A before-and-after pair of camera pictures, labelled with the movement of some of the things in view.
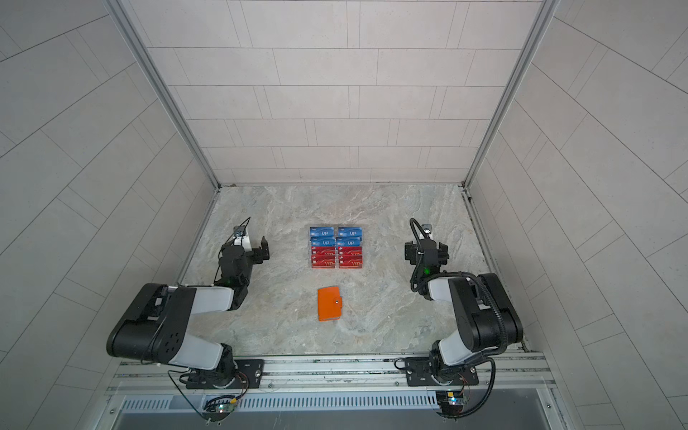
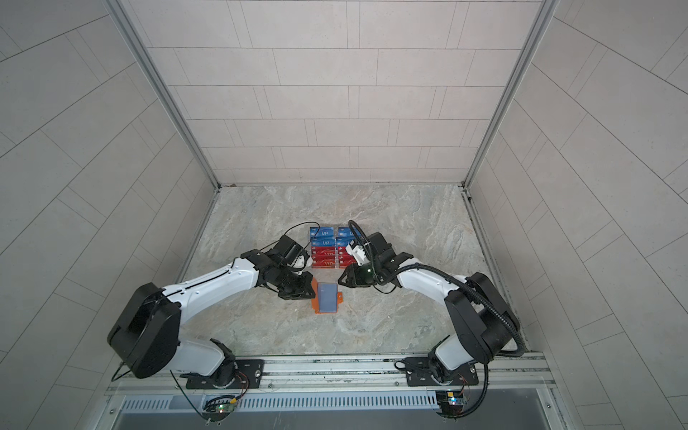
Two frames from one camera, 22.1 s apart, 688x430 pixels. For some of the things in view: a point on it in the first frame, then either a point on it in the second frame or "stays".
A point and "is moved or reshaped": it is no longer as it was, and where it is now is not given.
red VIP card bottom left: (323, 262) stays
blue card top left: (322, 232) stays
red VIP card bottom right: (350, 262) stays
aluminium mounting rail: (512, 374) stays
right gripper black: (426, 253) -> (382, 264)
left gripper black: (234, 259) -> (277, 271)
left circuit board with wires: (219, 408) stays
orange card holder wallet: (329, 304) is moved or reshaped
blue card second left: (322, 241) stays
